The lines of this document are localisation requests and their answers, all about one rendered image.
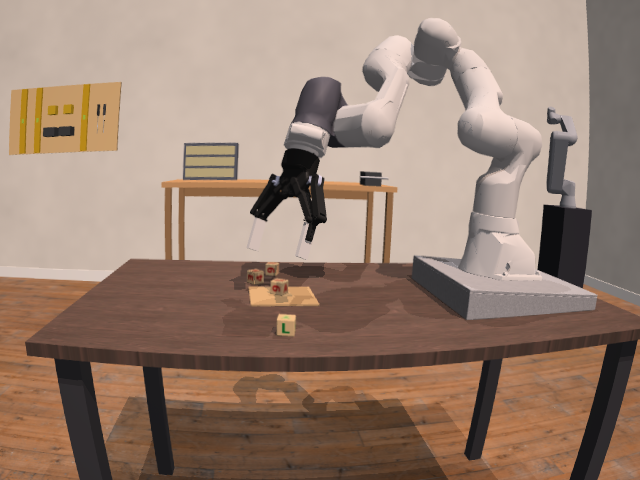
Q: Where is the peach flat mat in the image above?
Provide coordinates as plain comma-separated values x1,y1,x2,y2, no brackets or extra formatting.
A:
249,287,319,306

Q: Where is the tan letter block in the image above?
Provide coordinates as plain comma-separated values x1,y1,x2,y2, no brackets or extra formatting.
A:
247,269,264,285
270,278,288,296
277,314,296,337
265,262,279,276

